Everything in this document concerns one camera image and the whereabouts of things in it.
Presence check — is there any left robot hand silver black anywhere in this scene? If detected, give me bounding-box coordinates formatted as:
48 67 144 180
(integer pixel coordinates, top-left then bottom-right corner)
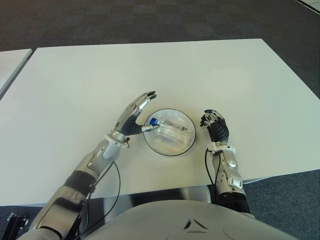
112 91 161 138

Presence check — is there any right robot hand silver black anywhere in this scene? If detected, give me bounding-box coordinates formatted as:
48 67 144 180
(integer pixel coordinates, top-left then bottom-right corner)
199 108 230 145

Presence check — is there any clear water bottle blue cap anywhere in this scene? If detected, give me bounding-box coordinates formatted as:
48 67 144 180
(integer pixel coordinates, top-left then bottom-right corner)
149 117 193 147

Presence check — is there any white plate black rim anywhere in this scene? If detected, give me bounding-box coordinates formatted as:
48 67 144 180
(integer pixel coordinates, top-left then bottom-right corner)
143 108 196 156

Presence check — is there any grey robot torso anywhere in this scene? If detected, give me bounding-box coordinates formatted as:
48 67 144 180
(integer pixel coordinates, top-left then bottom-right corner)
87 198 298 240

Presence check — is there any neighbouring white table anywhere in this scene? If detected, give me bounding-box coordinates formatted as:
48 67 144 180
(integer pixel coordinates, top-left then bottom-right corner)
0 48 33 100

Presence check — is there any black metal clamp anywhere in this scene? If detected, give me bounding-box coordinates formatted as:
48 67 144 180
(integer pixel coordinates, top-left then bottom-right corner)
6 212 28 231

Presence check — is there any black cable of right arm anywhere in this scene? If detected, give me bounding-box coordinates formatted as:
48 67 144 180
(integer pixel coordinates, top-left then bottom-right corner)
205 148 218 187

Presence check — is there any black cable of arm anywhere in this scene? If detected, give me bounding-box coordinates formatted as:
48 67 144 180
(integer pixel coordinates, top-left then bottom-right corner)
82 161 121 226
205 148 218 187

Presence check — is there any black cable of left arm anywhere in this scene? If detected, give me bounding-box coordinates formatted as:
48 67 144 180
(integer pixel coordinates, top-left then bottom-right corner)
82 161 121 226

